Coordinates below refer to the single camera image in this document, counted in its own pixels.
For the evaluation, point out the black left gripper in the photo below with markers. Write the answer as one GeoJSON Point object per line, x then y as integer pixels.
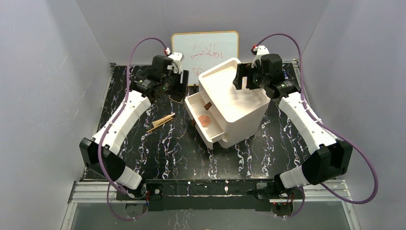
{"type": "Point", "coordinates": [183, 84]}

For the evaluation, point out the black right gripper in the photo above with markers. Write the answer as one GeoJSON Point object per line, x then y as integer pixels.
{"type": "Point", "coordinates": [242, 75]}

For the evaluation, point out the black gold compact case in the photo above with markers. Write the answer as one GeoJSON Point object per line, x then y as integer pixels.
{"type": "Point", "coordinates": [177, 98]}

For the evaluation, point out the round pink makeup compact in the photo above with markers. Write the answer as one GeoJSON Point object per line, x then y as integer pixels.
{"type": "Point", "coordinates": [204, 120]}

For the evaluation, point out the white drawer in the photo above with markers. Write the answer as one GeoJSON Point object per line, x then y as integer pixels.
{"type": "Point", "coordinates": [200, 109]}

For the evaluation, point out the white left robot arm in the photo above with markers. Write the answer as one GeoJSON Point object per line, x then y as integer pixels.
{"type": "Point", "coordinates": [100, 153]}

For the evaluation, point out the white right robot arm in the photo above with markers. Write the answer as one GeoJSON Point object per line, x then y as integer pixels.
{"type": "Point", "coordinates": [329, 157]}

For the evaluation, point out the white drawer organizer box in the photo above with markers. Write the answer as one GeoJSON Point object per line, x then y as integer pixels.
{"type": "Point", "coordinates": [235, 114]}

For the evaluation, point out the brown leather drawer pull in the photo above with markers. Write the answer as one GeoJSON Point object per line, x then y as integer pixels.
{"type": "Point", "coordinates": [207, 106]}

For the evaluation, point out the yellow framed whiteboard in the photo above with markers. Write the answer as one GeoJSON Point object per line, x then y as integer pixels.
{"type": "Point", "coordinates": [204, 50]}

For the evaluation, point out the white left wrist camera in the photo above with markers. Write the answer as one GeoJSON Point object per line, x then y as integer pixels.
{"type": "Point", "coordinates": [173, 61]}

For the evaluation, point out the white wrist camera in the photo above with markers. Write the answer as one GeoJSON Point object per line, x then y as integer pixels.
{"type": "Point", "coordinates": [173, 61]}
{"type": "Point", "coordinates": [259, 51]}

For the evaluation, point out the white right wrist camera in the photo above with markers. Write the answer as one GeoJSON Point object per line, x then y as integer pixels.
{"type": "Point", "coordinates": [259, 51]}

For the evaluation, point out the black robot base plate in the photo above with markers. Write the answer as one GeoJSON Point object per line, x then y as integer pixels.
{"type": "Point", "coordinates": [175, 194]}

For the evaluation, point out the aluminium rail frame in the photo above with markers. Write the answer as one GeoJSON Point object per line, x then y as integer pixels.
{"type": "Point", "coordinates": [93, 206]}

